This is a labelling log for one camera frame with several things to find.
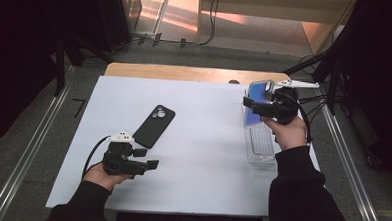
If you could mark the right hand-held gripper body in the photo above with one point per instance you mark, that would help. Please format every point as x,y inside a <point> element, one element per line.
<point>284,106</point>

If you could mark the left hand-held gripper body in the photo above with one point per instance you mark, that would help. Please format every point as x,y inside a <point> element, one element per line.
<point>118,162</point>

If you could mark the iridescent phone case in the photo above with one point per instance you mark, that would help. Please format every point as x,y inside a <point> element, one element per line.
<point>260,91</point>

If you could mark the black phone case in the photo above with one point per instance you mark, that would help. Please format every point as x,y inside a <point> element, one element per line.
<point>153,127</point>

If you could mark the clear plastic container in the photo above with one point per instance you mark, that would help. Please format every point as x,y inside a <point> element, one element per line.
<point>261,145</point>

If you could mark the person's left hand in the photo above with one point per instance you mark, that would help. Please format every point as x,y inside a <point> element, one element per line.
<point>97,179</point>

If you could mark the person's right hand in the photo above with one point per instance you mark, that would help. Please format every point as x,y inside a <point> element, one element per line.
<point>288,133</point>

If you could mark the dark round table grommet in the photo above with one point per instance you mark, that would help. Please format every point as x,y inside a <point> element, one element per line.
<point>234,81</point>

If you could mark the white board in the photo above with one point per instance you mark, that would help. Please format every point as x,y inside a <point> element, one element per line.
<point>200,124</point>

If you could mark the black metal stand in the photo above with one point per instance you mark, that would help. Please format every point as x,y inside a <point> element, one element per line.
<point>60,71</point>
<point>332,69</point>

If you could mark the wooden table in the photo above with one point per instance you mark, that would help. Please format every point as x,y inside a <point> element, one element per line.
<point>185,72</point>

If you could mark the dark curtain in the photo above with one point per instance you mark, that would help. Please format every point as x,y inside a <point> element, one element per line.
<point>24,33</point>
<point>378,81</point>

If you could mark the light wooden cabinet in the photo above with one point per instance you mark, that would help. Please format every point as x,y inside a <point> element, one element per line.
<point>272,3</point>

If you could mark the metal pole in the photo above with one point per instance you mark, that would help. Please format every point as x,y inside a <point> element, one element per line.
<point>161,12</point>

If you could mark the metal floor rail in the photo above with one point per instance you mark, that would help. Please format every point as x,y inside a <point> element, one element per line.
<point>32,143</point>
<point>352,164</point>

